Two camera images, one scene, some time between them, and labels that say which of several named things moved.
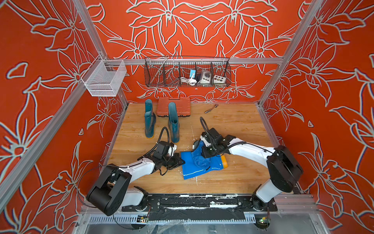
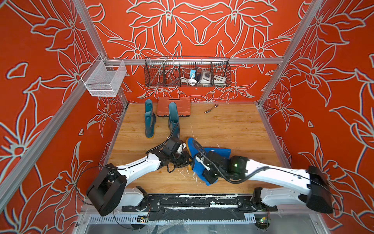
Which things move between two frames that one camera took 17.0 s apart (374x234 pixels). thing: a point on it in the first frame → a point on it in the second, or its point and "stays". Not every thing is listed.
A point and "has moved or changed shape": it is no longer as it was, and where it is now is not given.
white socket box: (219, 79) stays
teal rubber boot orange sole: (150, 119) stays
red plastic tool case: (182, 104) stays
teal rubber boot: (174, 124) stays
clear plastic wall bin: (104, 77) stays
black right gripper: (205, 155) → (207, 176)
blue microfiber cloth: (197, 155) → (198, 169)
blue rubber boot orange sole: (190, 168) has moved or changed shape
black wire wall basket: (187, 72) stays
